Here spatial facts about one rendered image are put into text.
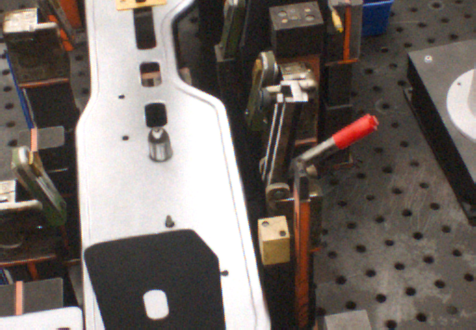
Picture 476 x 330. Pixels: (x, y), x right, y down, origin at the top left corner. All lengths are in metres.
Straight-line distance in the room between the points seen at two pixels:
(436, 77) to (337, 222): 0.32
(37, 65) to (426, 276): 0.71
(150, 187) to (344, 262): 0.42
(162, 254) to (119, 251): 0.04
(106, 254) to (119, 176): 0.48
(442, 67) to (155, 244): 1.00
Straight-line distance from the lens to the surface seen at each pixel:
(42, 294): 1.20
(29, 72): 1.51
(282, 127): 1.07
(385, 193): 1.62
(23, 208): 1.21
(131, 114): 1.34
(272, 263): 1.14
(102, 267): 0.81
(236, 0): 1.36
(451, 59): 1.71
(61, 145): 1.34
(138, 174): 1.27
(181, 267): 0.82
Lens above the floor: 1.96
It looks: 48 degrees down
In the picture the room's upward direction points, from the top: 4 degrees counter-clockwise
